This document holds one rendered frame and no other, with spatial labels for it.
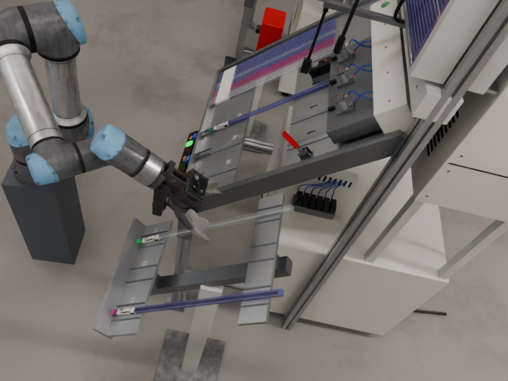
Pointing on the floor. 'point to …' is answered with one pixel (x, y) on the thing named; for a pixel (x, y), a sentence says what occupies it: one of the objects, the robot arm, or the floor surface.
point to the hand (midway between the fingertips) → (214, 218)
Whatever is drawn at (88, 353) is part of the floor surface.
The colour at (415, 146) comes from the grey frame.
